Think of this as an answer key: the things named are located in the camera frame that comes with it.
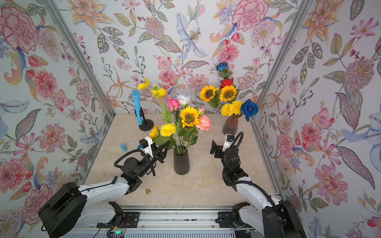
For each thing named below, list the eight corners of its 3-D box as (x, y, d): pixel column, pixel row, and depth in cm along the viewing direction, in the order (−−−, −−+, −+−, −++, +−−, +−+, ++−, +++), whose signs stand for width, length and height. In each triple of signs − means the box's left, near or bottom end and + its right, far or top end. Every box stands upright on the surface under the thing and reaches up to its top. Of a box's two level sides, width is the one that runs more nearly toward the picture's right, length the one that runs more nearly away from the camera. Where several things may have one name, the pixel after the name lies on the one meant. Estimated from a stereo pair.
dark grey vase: (180, 177, 90) (178, 160, 74) (173, 168, 94) (170, 150, 77) (190, 170, 94) (190, 152, 77) (183, 161, 97) (182, 142, 80)
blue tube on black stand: (143, 134, 112) (131, 104, 89) (138, 121, 120) (126, 91, 97) (152, 131, 114) (143, 101, 91) (147, 118, 122) (138, 89, 99)
